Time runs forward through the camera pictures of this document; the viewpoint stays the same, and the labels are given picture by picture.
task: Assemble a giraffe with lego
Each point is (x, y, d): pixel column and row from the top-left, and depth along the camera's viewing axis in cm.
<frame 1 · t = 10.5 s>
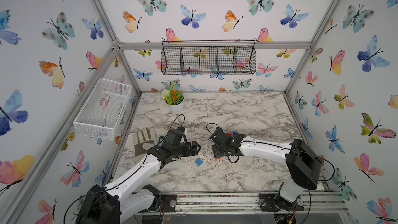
left hand: (196, 147, 82), fingers open
right hand: (218, 149, 86), fingers open
white pot artificial plant: (173, 98, 100), point 15 cm above the table
beige green work glove: (146, 139, 97), on the table
small blue lego brick: (198, 162, 88), on the table

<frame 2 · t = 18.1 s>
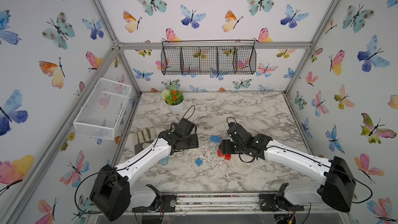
left hand: (196, 141, 83), fingers open
right hand: (224, 146, 79), fingers open
light blue long lego brick: (215, 139, 96), point 2 cm above the table
red square lego brick: (218, 153, 83), point 9 cm above the table
the other named things where they were.

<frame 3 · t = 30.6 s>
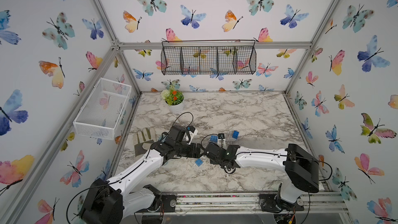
left hand: (203, 150, 78), fingers open
right hand: (217, 154, 84), fingers open
dark blue square lego brick: (236, 134, 97), point 3 cm above the table
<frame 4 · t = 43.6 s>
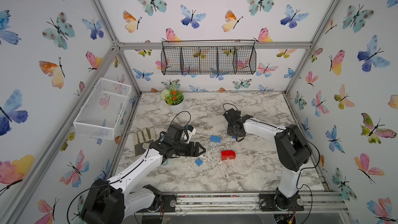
left hand: (202, 149, 79), fingers open
right hand: (234, 130, 95), fingers open
red long lego brick: (226, 154, 86), point 6 cm above the table
